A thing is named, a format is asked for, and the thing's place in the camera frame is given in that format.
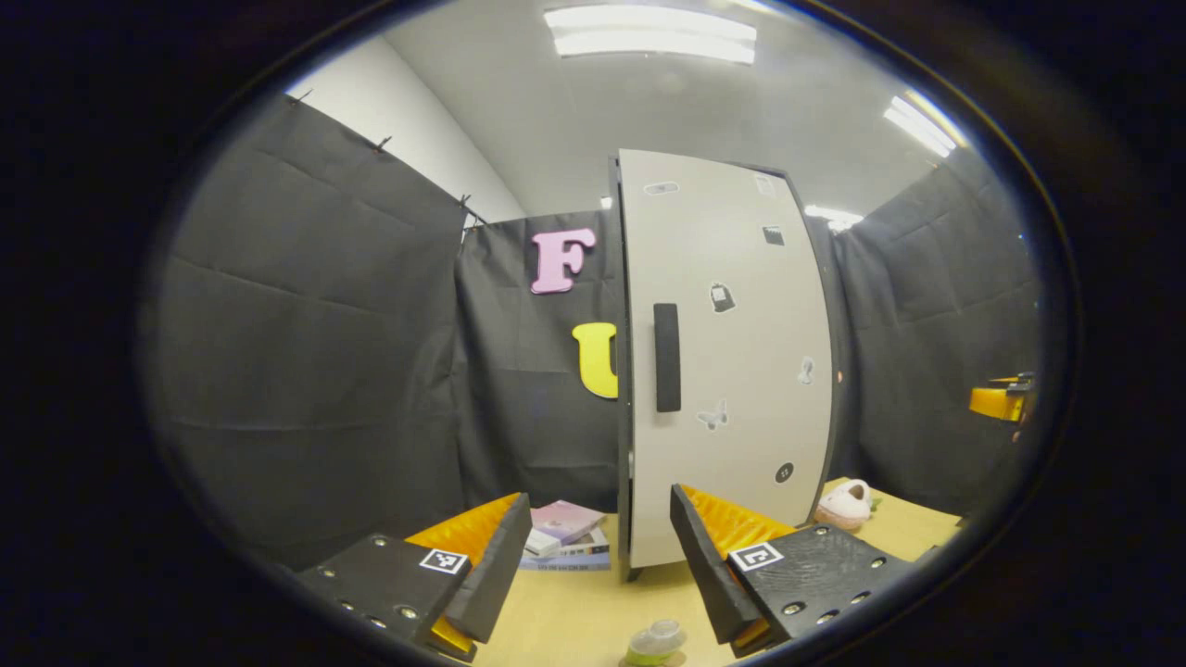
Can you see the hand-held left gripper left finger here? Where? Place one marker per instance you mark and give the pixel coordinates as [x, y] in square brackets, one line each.
[496, 574]

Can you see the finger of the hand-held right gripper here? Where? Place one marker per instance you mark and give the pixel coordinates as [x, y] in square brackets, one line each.
[993, 400]

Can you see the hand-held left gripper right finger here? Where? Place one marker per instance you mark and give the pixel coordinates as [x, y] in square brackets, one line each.
[709, 574]

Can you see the clear plastic bottle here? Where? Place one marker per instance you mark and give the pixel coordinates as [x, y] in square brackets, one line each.
[656, 641]

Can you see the grey cabinet door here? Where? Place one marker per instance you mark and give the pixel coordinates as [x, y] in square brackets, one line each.
[741, 463]

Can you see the dark grey cabinet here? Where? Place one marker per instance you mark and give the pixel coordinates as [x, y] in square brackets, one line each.
[623, 445]

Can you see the small white box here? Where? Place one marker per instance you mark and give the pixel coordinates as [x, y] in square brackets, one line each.
[542, 544]

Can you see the blue book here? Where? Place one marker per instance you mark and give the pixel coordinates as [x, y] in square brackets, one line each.
[574, 561]

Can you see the pink plush slipper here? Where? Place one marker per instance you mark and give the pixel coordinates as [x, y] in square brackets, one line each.
[843, 508]

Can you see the black backdrop cloth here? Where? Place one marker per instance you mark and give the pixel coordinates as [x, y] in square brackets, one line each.
[306, 324]

